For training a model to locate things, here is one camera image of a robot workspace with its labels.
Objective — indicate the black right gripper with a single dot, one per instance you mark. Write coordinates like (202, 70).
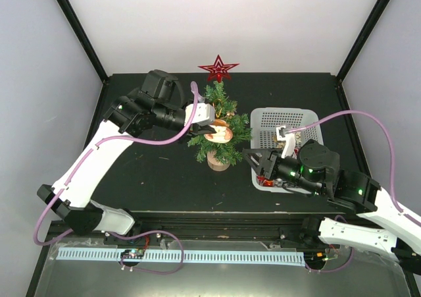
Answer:
(268, 166)

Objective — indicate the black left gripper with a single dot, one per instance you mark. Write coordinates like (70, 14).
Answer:
(200, 128)

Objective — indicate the wooden santa ornament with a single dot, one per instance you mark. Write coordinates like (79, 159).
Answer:
(223, 132)

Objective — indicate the small green christmas tree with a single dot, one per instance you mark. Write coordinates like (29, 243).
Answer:
(239, 124)

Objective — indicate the red star tree topper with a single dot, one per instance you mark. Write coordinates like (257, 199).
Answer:
(219, 70)

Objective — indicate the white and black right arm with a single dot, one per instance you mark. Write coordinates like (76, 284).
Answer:
(317, 171)

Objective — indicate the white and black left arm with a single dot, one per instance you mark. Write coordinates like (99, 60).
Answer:
(155, 114)

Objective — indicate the red foil gift ornament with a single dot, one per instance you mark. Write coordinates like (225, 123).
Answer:
(262, 181)

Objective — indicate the white perforated plastic basket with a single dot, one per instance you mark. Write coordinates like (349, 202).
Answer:
(264, 121)

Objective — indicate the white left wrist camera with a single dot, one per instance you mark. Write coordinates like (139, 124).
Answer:
(204, 114)

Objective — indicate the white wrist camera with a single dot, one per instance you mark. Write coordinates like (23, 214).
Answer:
(204, 114)
(283, 134)

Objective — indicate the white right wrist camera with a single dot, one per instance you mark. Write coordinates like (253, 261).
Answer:
(283, 134)

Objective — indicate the black aluminium frame rail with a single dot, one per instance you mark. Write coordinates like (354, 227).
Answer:
(229, 226)

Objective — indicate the white slotted cable duct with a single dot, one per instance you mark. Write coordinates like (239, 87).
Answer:
(186, 256)

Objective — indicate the black left rear frame post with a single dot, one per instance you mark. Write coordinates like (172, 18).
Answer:
(76, 26)

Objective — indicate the black frame post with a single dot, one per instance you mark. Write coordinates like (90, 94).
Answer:
(76, 26)
(365, 32)

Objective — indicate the black right rear frame post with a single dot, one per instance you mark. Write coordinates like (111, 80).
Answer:
(365, 32)

